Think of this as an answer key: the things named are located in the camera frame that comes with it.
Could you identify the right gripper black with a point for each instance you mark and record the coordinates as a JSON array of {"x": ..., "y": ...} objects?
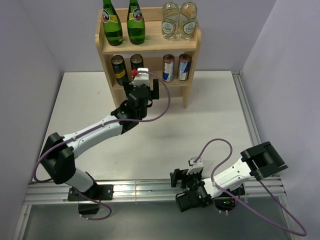
[{"x": 177, "y": 174}]

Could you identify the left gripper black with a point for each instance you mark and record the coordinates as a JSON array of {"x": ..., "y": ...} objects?
[{"x": 155, "y": 89}]

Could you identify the black can back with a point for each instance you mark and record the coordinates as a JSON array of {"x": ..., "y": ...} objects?
[{"x": 136, "y": 62}]

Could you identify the black can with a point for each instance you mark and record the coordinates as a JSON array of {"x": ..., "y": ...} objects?
[
  {"x": 120, "y": 70},
  {"x": 136, "y": 62}
]

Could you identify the black can front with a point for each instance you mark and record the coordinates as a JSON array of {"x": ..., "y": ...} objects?
[{"x": 120, "y": 70}]

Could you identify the blue silver energy can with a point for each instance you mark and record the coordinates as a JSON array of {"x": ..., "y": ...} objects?
[{"x": 168, "y": 67}]

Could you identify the blue silver can red top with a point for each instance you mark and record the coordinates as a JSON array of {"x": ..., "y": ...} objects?
[{"x": 184, "y": 67}]

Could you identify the green glass bottle back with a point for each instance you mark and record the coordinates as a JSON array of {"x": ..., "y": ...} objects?
[{"x": 135, "y": 23}]

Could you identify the green glass bottle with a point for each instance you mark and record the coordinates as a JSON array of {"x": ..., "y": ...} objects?
[
  {"x": 111, "y": 24},
  {"x": 135, "y": 23}
]

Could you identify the green glass bottle front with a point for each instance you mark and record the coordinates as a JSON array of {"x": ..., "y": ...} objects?
[{"x": 111, "y": 24}]

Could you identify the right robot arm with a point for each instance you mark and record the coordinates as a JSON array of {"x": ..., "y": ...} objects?
[{"x": 259, "y": 162}]

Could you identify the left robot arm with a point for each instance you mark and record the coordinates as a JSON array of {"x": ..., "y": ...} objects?
[{"x": 60, "y": 152}]

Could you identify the wooden shelf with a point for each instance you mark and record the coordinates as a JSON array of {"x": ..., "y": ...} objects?
[{"x": 153, "y": 49}]

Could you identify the clear glass bottle left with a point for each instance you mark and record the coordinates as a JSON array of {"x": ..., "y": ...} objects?
[{"x": 170, "y": 19}]

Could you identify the clear glass bottle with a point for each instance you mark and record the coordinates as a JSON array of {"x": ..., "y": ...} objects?
[
  {"x": 187, "y": 19},
  {"x": 170, "y": 19}
]

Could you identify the clear glass bottle right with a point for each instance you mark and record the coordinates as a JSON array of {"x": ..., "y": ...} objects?
[{"x": 187, "y": 19}]

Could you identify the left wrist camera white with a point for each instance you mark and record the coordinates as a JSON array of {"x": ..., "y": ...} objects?
[{"x": 140, "y": 77}]

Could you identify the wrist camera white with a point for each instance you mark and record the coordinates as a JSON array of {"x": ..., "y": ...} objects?
[
  {"x": 140, "y": 77},
  {"x": 195, "y": 165}
]

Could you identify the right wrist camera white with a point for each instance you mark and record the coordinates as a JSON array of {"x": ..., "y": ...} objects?
[{"x": 195, "y": 165}]

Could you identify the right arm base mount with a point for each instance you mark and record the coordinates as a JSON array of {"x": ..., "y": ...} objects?
[{"x": 227, "y": 203}]

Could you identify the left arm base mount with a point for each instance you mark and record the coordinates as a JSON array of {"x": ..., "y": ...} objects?
[{"x": 100, "y": 193}]

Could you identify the aluminium rail right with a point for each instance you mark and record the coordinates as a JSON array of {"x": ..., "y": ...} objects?
[{"x": 246, "y": 109}]

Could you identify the aluminium rail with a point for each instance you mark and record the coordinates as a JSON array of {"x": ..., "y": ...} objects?
[
  {"x": 139, "y": 191},
  {"x": 246, "y": 109}
]

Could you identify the aluminium rail front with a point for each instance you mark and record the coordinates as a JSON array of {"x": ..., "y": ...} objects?
[{"x": 139, "y": 191}]

